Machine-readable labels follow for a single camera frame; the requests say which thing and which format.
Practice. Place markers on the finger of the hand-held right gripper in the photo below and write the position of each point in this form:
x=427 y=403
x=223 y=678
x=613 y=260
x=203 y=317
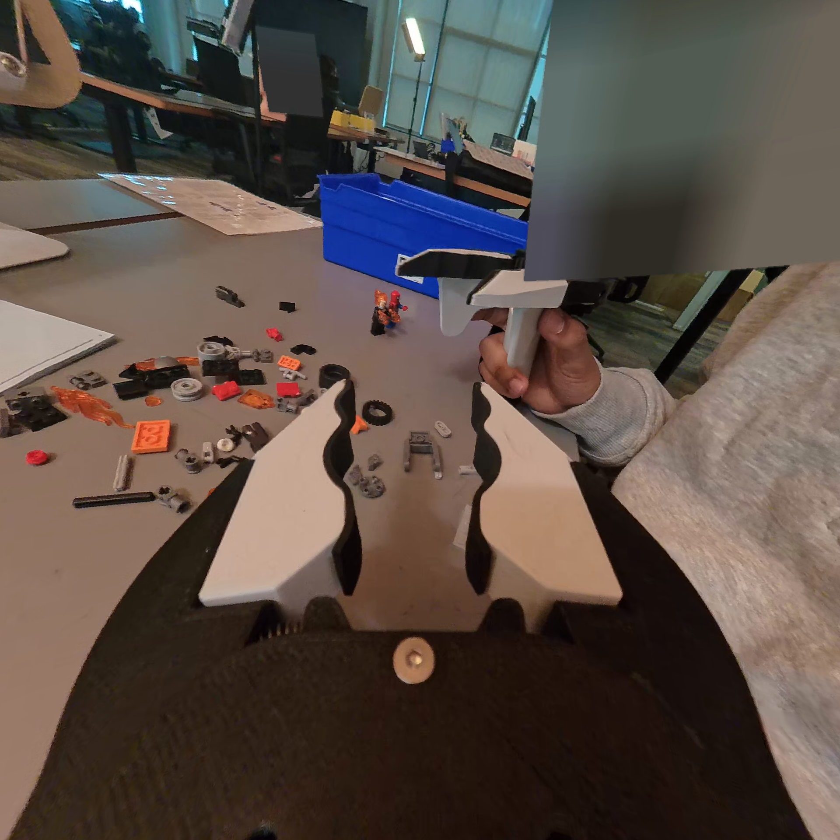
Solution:
x=525 y=292
x=459 y=262

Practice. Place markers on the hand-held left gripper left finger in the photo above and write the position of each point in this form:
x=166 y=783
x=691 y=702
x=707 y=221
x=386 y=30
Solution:
x=269 y=525

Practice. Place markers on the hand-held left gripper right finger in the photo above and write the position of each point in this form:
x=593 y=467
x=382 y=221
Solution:
x=551 y=525

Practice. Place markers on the pile of lego pieces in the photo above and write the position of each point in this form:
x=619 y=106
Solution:
x=151 y=436

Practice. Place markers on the lego instruction booklet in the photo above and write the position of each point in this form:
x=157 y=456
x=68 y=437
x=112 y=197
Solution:
x=39 y=341

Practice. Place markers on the person's right forearm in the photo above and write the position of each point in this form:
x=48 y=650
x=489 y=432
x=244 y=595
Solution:
x=623 y=413

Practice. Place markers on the red lego minifigure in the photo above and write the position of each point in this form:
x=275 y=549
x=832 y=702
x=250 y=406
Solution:
x=396 y=305

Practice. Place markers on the flame head lego minifigure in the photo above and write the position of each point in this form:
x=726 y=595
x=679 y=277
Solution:
x=380 y=315

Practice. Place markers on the person's right hand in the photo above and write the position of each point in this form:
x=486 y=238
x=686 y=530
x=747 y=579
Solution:
x=568 y=367

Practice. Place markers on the blue plastic bin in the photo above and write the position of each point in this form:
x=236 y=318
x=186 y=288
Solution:
x=394 y=223

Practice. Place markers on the long wooden desk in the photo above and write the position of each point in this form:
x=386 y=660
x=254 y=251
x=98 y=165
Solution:
x=485 y=170

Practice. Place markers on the open laptop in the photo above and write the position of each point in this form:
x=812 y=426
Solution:
x=502 y=143

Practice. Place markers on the black metal stand leg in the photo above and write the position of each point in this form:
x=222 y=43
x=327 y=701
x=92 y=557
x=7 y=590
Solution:
x=699 y=328

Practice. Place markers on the yellow box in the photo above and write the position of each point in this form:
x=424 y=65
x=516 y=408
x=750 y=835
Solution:
x=348 y=120

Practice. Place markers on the cardboard box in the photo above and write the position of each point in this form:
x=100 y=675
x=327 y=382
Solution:
x=372 y=98

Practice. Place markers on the person's grey sweatshirt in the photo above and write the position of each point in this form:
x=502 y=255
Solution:
x=754 y=459

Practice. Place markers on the studio light on stand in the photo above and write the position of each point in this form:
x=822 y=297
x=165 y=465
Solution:
x=413 y=36

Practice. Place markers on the white printed sheet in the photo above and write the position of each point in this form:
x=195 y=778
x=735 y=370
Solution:
x=216 y=203

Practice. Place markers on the black monitor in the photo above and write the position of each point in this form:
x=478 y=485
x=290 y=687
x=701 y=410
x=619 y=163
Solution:
x=220 y=72

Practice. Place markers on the wooden desk with black legs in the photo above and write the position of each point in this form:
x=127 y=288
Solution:
x=170 y=102

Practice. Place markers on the white monitor stand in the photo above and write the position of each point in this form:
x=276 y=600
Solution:
x=26 y=246

